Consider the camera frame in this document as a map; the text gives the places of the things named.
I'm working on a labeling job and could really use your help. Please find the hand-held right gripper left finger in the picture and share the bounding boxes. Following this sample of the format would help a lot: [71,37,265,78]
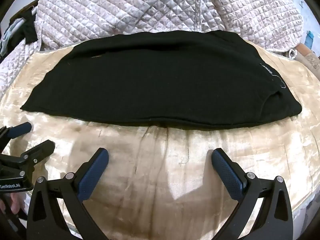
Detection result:
[26,147,110,240]

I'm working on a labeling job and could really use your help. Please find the beige plush blanket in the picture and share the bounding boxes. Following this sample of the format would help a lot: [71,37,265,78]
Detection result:
[0,40,320,240]

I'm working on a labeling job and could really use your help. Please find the black pants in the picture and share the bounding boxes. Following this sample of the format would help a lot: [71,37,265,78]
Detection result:
[20,29,303,131]

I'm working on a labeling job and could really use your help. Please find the dark clothing pile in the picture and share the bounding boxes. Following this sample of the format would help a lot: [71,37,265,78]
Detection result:
[6,12,38,44]

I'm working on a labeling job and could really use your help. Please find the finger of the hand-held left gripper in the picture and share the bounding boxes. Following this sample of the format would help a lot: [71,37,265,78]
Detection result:
[0,122,32,143]
[20,140,56,167]

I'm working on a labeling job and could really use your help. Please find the light blue cloth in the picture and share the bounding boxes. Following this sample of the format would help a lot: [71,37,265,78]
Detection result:
[0,20,15,57]

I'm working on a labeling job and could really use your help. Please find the patterned brown tube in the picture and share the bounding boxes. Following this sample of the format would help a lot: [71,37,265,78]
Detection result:
[295,42,320,71]

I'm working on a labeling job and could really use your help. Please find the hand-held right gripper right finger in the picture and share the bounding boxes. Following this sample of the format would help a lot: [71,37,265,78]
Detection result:
[211,147,294,240]

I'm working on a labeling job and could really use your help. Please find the person's left hand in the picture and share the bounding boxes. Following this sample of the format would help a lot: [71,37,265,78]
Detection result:
[0,192,25,215]

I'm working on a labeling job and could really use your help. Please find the quilted pink-white bedspread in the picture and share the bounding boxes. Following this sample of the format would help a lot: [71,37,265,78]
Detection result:
[0,0,304,100]

